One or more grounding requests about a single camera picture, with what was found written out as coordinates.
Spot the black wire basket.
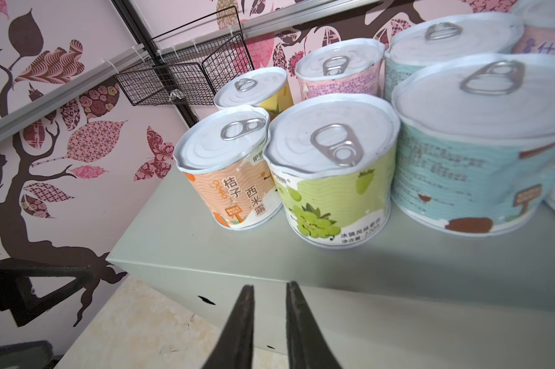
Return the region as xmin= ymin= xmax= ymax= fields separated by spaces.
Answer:
xmin=116 ymin=1 xmax=254 ymax=106

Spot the yellow label can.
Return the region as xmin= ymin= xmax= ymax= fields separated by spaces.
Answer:
xmin=213 ymin=67 xmax=294 ymax=120

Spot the green label can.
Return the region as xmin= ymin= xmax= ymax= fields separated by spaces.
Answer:
xmin=263 ymin=93 xmax=401 ymax=250

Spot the aluminium rail back wall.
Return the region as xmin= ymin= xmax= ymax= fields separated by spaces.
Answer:
xmin=157 ymin=0 xmax=380 ymax=52

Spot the pink can white lid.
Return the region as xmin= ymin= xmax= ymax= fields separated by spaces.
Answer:
xmin=510 ymin=0 xmax=555 ymax=55

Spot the orange label can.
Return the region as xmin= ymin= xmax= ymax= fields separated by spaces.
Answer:
xmin=173 ymin=105 xmax=283 ymax=231

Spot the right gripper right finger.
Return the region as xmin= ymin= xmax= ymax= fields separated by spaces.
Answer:
xmin=286 ymin=281 xmax=342 ymax=369

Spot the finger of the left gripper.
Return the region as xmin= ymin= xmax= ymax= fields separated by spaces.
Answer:
xmin=0 ymin=341 xmax=53 ymax=368
xmin=0 ymin=258 xmax=94 ymax=327

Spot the grey metal cabinet box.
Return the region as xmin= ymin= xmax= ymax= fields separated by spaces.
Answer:
xmin=108 ymin=171 xmax=555 ymax=368

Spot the aluminium rail left wall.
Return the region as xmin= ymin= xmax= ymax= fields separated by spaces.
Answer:
xmin=0 ymin=44 xmax=148 ymax=143

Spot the aluminium rail wall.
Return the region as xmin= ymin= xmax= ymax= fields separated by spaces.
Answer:
xmin=0 ymin=44 xmax=148 ymax=143
xmin=157 ymin=0 xmax=380 ymax=52

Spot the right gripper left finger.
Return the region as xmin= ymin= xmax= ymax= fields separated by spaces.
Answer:
xmin=202 ymin=285 xmax=254 ymax=369

